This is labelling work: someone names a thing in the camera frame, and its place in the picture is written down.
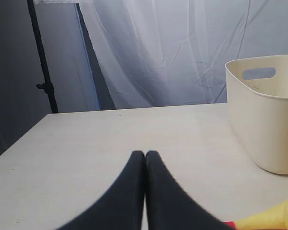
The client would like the white backdrop curtain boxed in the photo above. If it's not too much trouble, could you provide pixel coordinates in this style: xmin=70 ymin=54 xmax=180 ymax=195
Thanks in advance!
xmin=35 ymin=0 xmax=288 ymax=110

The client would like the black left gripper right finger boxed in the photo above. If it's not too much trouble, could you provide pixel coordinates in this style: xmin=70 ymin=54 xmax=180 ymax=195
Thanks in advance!
xmin=146 ymin=151 xmax=232 ymax=230

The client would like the rubber chicken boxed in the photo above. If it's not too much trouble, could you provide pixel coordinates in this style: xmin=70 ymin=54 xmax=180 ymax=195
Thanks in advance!
xmin=225 ymin=198 xmax=288 ymax=230

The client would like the black light stand pole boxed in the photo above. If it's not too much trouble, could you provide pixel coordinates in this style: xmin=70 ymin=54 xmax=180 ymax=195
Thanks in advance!
xmin=26 ymin=0 xmax=59 ymax=114

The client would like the cream bin marked X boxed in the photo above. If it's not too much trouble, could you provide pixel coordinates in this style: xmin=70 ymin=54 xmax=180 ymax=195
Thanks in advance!
xmin=225 ymin=55 xmax=288 ymax=175

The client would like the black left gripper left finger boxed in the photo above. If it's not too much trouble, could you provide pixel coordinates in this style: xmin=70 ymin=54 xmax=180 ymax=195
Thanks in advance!
xmin=59 ymin=151 xmax=145 ymax=230

